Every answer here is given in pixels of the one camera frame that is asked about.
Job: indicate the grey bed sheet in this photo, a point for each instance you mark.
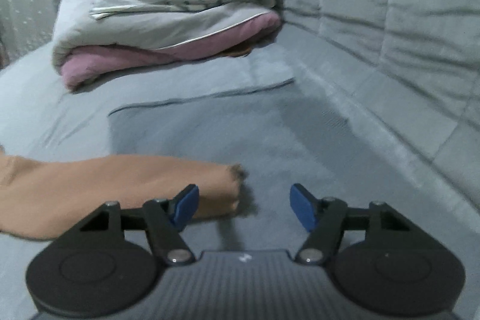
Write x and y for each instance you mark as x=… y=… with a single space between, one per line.
x=45 y=102

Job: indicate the grey and pink folded quilt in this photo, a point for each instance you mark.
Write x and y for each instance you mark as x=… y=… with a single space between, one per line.
x=157 y=39

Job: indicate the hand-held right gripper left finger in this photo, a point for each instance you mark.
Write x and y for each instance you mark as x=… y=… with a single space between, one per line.
x=184 y=205

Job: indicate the brown knit sweater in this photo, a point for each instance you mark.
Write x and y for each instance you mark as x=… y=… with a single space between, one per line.
x=112 y=192

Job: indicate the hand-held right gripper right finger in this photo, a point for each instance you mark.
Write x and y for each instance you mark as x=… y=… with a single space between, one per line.
x=303 y=205

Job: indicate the grey padded headboard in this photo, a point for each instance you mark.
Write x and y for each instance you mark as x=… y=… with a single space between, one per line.
x=393 y=24

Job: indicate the grey bed pad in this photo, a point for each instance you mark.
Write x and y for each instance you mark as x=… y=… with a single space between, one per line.
x=240 y=132

